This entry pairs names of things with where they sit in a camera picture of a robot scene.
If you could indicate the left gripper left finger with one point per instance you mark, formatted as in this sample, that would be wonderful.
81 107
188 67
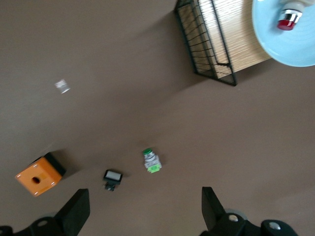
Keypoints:
73 216

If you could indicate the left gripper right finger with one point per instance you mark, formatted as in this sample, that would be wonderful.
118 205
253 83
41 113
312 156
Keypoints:
216 221

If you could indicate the light blue plate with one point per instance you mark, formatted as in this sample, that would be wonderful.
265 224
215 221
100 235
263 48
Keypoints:
295 46

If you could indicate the red push button switch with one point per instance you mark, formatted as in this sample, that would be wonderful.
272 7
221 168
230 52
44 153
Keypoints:
290 16

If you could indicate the orange button box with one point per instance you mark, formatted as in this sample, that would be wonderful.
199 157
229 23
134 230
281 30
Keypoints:
39 177

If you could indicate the clear tape patch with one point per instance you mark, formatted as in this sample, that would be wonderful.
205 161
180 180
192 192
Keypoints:
62 86

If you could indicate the black rectangular switch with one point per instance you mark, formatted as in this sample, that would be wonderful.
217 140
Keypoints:
113 176

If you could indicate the green push button switch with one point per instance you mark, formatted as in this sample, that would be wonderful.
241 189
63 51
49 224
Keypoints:
151 161

